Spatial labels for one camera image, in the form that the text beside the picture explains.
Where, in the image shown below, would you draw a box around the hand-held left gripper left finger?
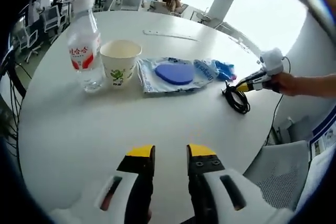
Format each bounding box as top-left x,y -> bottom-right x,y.
49,144 -> 156,224

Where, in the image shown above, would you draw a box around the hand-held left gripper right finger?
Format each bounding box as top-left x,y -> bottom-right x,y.
186,144 -> 292,224

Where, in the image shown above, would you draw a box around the blue plastic packet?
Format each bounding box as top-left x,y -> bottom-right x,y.
136,56 -> 237,95

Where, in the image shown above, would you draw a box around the white paper cup green print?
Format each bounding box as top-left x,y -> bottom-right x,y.
99,39 -> 143,90

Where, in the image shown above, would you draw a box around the clear plastic water bottle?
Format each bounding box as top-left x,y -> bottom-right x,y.
67,0 -> 107,93

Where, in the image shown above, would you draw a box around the person's right hand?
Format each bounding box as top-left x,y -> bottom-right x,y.
271,72 -> 292,94

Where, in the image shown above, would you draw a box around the white table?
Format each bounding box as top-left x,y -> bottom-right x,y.
17,10 -> 291,224

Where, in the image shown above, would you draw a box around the grey mesh office chair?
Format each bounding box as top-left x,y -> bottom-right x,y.
243,140 -> 316,211

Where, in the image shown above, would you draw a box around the white table slot cover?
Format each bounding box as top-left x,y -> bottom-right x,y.
142,29 -> 200,42

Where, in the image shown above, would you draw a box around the person's white shirt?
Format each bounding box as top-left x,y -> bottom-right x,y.
296,150 -> 336,209

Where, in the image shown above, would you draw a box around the white mesh office chair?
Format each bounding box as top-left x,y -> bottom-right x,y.
43,6 -> 68,35
119,0 -> 144,12
18,24 -> 43,63

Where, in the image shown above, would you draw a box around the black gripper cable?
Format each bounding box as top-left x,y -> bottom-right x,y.
266,55 -> 292,146

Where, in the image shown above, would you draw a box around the blue white wall poster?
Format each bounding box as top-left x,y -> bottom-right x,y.
311,108 -> 336,156

